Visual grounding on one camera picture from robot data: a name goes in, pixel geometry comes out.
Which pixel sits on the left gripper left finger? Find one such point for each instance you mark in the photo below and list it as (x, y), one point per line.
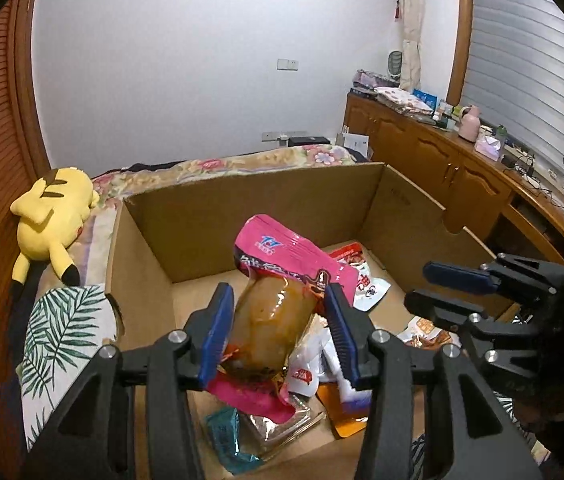
(208, 330)

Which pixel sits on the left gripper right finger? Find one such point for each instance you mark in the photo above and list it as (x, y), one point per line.
(350, 330)

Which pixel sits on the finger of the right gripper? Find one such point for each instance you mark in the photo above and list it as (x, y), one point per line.
(459, 277)
(447, 314)

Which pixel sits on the white orange snack packet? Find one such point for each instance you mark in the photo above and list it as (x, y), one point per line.
(314, 370)

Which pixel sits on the pink sausage snack packet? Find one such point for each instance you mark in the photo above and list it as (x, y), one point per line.
(277, 304)

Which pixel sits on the blue snack packet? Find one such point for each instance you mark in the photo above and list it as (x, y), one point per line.
(223, 432)

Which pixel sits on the brown orange snack packet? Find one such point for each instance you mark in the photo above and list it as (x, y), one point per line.
(421, 333)

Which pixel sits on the right hand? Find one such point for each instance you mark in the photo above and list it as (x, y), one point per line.
(532, 418)

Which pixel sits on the red white snack packet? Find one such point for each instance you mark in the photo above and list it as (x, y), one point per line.
(369, 290)

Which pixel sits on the brown cardboard box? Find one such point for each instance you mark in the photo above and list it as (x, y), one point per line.
(170, 246)

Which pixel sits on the wooden sideboard cabinet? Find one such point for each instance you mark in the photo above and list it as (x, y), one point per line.
(487, 198)

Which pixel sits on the tissue box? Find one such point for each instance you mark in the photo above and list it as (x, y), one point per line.
(489, 146)

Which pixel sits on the palm leaf bed cover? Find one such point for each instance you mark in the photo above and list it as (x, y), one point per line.
(65, 329)

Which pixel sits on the pink thermos jug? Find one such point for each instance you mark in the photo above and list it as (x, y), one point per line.
(469, 123)

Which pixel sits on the white paper bag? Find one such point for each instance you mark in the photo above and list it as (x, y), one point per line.
(359, 143)

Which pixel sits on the folded floral cloth stack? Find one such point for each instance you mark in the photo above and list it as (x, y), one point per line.
(402, 101)

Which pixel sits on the yellow Pikachu plush toy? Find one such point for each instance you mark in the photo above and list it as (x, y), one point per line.
(51, 215)

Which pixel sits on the grey window blind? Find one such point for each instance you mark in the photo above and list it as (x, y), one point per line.
(515, 72)

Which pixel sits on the small white fan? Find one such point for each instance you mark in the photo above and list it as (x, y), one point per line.
(394, 66)

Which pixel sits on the beige curtain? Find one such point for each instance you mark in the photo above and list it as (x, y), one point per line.
(412, 14)

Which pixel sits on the white wall switch plate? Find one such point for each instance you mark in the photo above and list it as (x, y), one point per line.
(286, 65)

